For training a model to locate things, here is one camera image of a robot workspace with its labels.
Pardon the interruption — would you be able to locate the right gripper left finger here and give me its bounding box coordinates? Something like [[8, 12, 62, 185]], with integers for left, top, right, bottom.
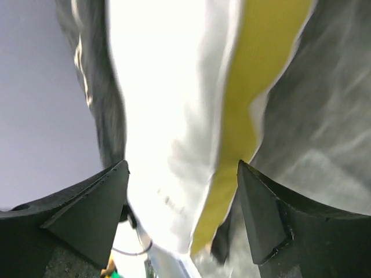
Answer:
[[1, 161, 129, 277]]

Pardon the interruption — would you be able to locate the white pillow yellow edge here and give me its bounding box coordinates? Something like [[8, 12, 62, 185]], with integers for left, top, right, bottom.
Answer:
[[108, 1, 316, 258]]

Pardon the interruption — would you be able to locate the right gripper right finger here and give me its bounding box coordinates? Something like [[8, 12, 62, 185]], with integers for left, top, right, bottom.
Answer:
[[237, 161, 370, 278]]

